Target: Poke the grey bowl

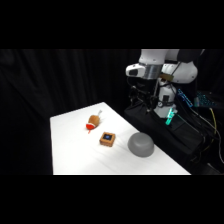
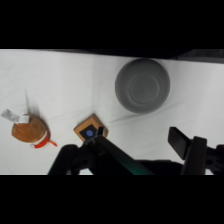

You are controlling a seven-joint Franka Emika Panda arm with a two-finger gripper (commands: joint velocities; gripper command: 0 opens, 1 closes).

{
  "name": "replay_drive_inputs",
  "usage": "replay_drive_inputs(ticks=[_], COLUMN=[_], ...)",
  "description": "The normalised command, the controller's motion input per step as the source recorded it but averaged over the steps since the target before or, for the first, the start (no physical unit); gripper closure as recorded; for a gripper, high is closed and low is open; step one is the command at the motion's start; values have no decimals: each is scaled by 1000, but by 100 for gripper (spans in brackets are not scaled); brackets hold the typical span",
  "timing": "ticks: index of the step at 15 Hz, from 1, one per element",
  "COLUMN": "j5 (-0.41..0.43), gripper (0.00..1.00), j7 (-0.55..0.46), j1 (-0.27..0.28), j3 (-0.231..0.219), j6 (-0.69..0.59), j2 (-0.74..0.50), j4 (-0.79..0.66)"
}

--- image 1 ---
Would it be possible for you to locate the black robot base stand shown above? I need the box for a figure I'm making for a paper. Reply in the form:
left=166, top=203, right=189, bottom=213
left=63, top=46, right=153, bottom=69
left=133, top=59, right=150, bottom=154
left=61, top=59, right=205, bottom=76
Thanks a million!
left=123, top=97, right=214, bottom=169

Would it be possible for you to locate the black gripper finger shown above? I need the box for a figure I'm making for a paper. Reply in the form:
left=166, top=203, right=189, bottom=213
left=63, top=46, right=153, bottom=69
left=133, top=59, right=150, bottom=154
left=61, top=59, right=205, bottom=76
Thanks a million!
left=143, top=99, right=151, bottom=114
left=151, top=95, right=159, bottom=110

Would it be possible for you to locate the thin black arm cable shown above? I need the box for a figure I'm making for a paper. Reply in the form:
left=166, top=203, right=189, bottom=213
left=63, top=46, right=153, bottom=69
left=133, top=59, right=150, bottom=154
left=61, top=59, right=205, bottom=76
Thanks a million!
left=161, top=61, right=183, bottom=98

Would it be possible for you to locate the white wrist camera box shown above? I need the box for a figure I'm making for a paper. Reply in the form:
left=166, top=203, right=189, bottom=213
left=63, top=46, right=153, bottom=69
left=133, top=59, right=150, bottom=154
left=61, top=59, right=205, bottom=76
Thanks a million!
left=125, top=63, right=147, bottom=78

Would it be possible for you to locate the small green light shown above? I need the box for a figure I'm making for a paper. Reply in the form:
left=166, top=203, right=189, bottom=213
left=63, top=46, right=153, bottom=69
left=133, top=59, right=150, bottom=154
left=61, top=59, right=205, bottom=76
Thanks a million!
left=165, top=107, right=177, bottom=126

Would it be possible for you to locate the brown and red plush toy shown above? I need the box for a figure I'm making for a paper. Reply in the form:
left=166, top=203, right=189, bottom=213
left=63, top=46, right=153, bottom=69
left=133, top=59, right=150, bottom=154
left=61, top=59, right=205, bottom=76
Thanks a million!
left=85, top=111, right=103, bottom=135

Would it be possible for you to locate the black curtain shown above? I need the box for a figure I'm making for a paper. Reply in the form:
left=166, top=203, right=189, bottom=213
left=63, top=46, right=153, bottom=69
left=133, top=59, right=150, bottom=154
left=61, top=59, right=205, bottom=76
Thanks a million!
left=0, top=49, right=224, bottom=176

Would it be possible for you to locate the grey bowl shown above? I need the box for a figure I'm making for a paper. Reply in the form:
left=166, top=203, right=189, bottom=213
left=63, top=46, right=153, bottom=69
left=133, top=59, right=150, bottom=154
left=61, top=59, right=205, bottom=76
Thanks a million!
left=127, top=131, right=155, bottom=159

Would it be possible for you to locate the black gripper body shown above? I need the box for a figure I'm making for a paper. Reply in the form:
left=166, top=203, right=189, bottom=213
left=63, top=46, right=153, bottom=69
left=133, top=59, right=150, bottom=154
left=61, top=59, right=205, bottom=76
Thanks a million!
left=129, top=78, right=162, bottom=102

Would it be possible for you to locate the brown wooden box blue top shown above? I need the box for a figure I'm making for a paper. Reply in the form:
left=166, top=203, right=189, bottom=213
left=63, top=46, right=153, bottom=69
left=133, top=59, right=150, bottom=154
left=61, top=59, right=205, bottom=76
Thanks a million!
left=99, top=131, right=117, bottom=148

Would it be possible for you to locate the blue electronics board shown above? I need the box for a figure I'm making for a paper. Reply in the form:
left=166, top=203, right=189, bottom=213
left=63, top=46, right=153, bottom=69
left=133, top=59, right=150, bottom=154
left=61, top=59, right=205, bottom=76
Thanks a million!
left=176, top=87, right=216, bottom=110

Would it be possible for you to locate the yellow cable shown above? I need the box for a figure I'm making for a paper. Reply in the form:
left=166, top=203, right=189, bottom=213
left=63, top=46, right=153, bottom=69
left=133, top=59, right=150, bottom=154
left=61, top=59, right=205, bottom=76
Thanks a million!
left=208, top=107, right=224, bottom=165

